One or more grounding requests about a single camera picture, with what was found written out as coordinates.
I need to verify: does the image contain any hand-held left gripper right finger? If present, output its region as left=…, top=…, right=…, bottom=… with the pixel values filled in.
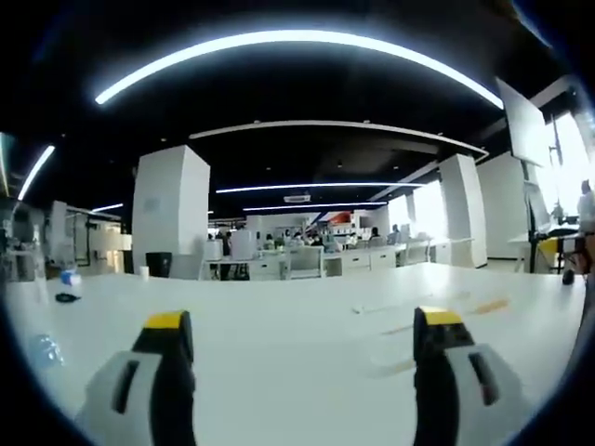
left=412, top=306, right=536, bottom=446

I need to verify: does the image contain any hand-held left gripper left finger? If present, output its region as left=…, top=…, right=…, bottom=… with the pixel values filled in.
left=73, top=309, right=198, bottom=446

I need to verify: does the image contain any wooden stick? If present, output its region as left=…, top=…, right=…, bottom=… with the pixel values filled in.
left=472, top=299, right=510, bottom=314

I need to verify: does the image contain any clear plastic bottle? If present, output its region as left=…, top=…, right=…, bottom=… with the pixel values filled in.
left=28, top=333, right=66, bottom=369

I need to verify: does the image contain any black waste bin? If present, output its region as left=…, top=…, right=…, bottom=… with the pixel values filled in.
left=145, top=251, right=173, bottom=279

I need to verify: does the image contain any row of white desks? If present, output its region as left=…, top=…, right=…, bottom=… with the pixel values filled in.
left=204, top=236, right=475, bottom=282

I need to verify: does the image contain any white slim pillar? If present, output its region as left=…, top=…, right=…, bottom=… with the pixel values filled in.
left=438, top=152, right=489, bottom=269

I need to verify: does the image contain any white square pillar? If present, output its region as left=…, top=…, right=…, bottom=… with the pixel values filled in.
left=131, top=144, right=211, bottom=282

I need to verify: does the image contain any short ceiling light strip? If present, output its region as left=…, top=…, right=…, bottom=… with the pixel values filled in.
left=17, top=144, right=57, bottom=202

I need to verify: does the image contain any white hanging board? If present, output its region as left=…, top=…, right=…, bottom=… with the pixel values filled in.
left=494, top=76, right=550, bottom=169

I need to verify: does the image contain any long curved ceiling light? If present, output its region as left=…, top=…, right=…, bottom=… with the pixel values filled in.
left=94, top=30, right=506, bottom=111

